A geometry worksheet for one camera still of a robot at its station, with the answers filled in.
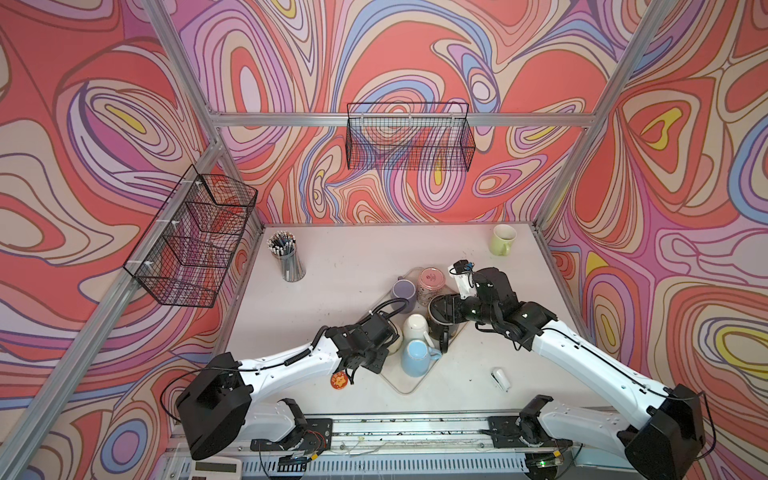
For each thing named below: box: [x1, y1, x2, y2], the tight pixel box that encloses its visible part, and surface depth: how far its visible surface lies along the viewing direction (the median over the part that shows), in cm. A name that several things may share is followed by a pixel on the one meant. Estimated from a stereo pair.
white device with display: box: [189, 456, 243, 480], surface depth 68 cm
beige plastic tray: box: [381, 267, 428, 395], surface depth 84 cm
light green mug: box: [490, 223, 517, 257], surface depth 107 cm
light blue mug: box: [401, 339, 442, 378], surface depth 80 cm
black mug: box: [427, 293, 467, 354], surface depth 83 cm
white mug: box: [403, 313, 435, 348], surface depth 84 cm
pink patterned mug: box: [417, 266, 446, 307], surface depth 92 cm
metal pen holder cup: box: [267, 230, 306, 283], surface depth 95 cm
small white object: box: [490, 368, 511, 392], surface depth 82 cm
